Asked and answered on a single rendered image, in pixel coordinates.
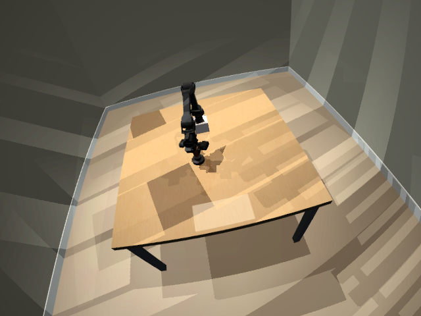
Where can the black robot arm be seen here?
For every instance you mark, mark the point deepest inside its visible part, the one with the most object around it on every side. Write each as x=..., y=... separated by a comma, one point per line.
x=191, y=108

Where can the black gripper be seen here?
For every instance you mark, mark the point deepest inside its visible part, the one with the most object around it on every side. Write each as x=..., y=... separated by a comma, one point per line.
x=201, y=145

